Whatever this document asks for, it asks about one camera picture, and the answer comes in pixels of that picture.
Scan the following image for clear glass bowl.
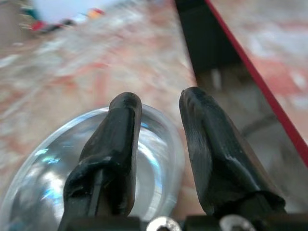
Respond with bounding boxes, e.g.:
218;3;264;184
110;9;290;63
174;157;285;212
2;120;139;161
0;107;185;231

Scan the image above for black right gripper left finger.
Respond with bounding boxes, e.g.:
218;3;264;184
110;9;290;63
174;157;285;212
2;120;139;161
58;91;143;231

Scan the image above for glass table with red edge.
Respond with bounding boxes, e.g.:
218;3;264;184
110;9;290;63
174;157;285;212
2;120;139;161
173;0;308;212

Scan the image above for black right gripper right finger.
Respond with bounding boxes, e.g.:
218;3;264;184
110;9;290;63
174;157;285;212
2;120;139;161
179;86;287;218

